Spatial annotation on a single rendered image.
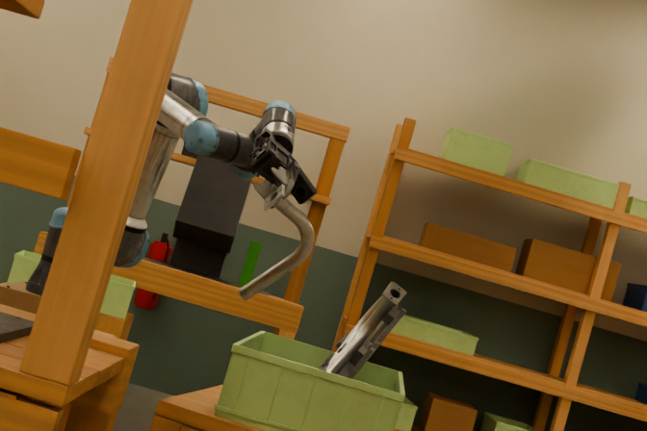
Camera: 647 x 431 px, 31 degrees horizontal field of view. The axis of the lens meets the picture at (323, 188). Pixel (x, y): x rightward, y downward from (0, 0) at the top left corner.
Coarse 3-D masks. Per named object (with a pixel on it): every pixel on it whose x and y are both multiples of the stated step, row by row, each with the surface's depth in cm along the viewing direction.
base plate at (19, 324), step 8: (0, 312) 256; (0, 320) 242; (8, 320) 246; (16, 320) 249; (24, 320) 253; (0, 328) 231; (8, 328) 234; (16, 328) 238; (24, 328) 242; (0, 336) 224; (8, 336) 230; (16, 336) 237; (24, 336) 243
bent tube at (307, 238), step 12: (276, 192) 245; (264, 204) 245; (276, 204) 243; (288, 204) 244; (288, 216) 245; (300, 216) 245; (300, 228) 246; (312, 228) 247; (300, 240) 249; (312, 240) 248; (300, 252) 250; (276, 264) 253; (288, 264) 251; (300, 264) 252; (264, 276) 254; (276, 276) 253; (252, 288) 255; (264, 288) 255
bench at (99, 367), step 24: (0, 360) 207; (96, 360) 240; (120, 360) 252; (0, 384) 201; (24, 384) 200; (48, 384) 200; (72, 384) 204; (96, 384) 229; (0, 408) 201; (24, 408) 201; (48, 408) 201; (72, 408) 260
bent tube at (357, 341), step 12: (396, 288) 281; (384, 300) 282; (396, 300) 279; (384, 312) 284; (372, 324) 286; (360, 336) 285; (348, 348) 281; (336, 360) 277; (348, 360) 279; (336, 372) 275
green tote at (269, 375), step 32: (256, 352) 271; (288, 352) 331; (320, 352) 330; (224, 384) 271; (256, 384) 271; (288, 384) 270; (320, 384) 270; (352, 384) 269; (384, 384) 328; (224, 416) 271; (256, 416) 270; (288, 416) 270; (320, 416) 269; (352, 416) 269; (384, 416) 269
